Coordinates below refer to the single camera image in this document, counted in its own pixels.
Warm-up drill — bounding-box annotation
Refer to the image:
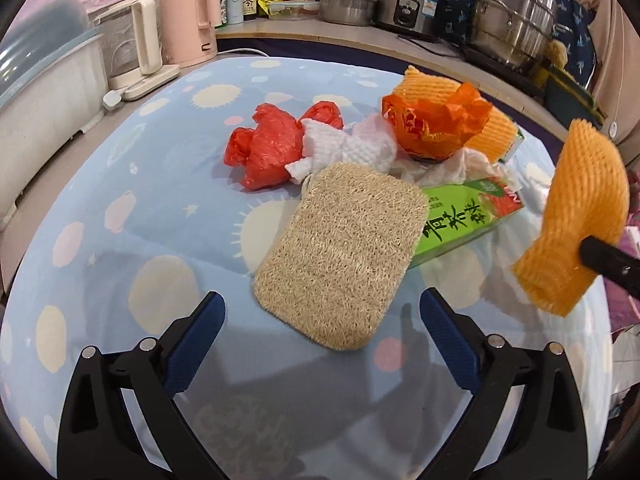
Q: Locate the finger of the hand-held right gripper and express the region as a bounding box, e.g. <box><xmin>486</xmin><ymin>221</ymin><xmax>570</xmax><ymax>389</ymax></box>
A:
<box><xmin>579</xmin><ymin>234</ymin><xmax>640</xmax><ymax>288</ymax></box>

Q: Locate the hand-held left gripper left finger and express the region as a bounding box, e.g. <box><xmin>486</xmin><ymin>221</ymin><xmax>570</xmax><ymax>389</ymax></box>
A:
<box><xmin>56</xmin><ymin>290</ymin><xmax>227</xmax><ymax>480</ymax></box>

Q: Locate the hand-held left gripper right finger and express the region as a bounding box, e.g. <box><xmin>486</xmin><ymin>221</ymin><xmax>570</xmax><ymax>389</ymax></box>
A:
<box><xmin>419</xmin><ymin>287</ymin><xmax>588</xmax><ymax>480</ymax></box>

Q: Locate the orange foam fruit net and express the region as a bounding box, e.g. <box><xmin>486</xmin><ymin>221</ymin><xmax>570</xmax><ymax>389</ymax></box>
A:
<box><xmin>392</xmin><ymin>65</ymin><xmax>518</xmax><ymax>163</ymax></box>
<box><xmin>514</xmin><ymin>117</ymin><xmax>632</xmax><ymax>317</ymax></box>

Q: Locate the green tea box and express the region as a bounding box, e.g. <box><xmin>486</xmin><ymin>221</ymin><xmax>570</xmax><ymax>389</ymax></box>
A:
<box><xmin>410</xmin><ymin>176</ymin><xmax>525</xmax><ymax>267</ymax></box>

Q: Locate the tan loofah scrub pad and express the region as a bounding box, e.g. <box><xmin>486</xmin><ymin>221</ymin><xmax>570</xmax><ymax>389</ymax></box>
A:
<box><xmin>252</xmin><ymin>161</ymin><xmax>430</xmax><ymax>352</ymax></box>

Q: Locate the white tissue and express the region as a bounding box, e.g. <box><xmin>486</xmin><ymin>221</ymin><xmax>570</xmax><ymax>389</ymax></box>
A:
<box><xmin>400</xmin><ymin>149</ymin><xmax>501</xmax><ymax>190</ymax></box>

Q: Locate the red plastic bag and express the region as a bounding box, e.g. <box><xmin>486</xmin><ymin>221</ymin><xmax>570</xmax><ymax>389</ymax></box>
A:
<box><xmin>223</xmin><ymin>101</ymin><xmax>345</xmax><ymax>191</ymax></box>

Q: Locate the white paper towel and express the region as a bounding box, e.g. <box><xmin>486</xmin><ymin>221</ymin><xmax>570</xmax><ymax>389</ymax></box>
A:
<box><xmin>285</xmin><ymin>119</ymin><xmax>398</xmax><ymax>185</ymax></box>

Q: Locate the orange plastic wrapper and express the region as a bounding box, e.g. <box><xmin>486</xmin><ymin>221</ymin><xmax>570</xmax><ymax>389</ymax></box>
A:
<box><xmin>381</xmin><ymin>82</ymin><xmax>493</xmax><ymax>162</ymax></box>

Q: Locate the blue printed blanket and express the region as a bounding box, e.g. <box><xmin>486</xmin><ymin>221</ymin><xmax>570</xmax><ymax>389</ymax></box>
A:
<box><xmin>0</xmin><ymin>52</ymin><xmax>618</xmax><ymax>480</ymax></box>

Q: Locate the yellow rimmed plastic basin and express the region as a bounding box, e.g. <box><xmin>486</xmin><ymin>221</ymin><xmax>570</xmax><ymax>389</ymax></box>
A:
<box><xmin>542</xmin><ymin>57</ymin><xmax>608</xmax><ymax>126</ymax></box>

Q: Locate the natural loofah sponge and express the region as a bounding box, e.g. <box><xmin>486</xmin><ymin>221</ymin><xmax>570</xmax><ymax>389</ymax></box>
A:
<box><xmin>545</xmin><ymin>40</ymin><xmax>568</xmax><ymax>68</ymax></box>

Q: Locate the beige curtain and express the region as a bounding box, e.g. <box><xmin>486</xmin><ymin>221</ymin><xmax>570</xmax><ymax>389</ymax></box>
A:
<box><xmin>585</xmin><ymin>0</ymin><xmax>640</xmax><ymax>146</ymax></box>

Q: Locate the black induction cooker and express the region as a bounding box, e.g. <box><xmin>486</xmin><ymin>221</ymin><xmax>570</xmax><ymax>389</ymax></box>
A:
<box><xmin>460</xmin><ymin>42</ymin><xmax>546</xmax><ymax>91</ymax></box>

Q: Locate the steel steamer pot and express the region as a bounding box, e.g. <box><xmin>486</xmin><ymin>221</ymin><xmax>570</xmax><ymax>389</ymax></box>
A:
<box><xmin>467</xmin><ymin>0</ymin><xmax>573</xmax><ymax>68</ymax></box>

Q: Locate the white plastic storage box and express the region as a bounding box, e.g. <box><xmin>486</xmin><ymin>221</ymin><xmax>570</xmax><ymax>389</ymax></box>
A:
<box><xmin>0</xmin><ymin>0</ymin><xmax>113</xmax><ymax>231</ymax></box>

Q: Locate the white glass electric kettle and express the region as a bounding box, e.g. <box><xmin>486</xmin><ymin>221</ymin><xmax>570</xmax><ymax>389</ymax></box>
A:
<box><xmin>95</xmin><ymin>0</ymin><xmax>181</xmax><ymax>102</ymax></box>

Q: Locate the pink electric kettle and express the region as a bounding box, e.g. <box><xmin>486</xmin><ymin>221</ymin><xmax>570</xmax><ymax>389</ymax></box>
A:
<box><xmin>159</xmin><ymin>0</ymin><xmax>221</xmax><ymax>68</ymax></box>

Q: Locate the steel rice cooker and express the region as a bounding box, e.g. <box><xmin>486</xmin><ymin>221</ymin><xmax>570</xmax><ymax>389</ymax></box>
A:
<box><xmin>375</xmin><ymin>0</ymin><xmax>451</xmax><ymax>37</ymax></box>

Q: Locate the clear food container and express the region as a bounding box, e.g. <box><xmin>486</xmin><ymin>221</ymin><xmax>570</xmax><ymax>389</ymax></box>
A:
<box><xmin>267</xmin><ymin>1</ymin><xmax>321</xmax><ymax>22</ymax></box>

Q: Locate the small steel pot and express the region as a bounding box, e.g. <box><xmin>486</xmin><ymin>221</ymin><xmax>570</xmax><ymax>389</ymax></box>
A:
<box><xmin>319</xmin><ymin>0</ymin><xmax>378</xmax><ymax>27</ymax></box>

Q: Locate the black power cable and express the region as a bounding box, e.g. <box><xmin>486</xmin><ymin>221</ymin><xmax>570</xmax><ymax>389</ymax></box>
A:
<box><xmin>397</xmin><ymin>34</ymin><xmax>463</xmax><ymax>58</ymax></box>

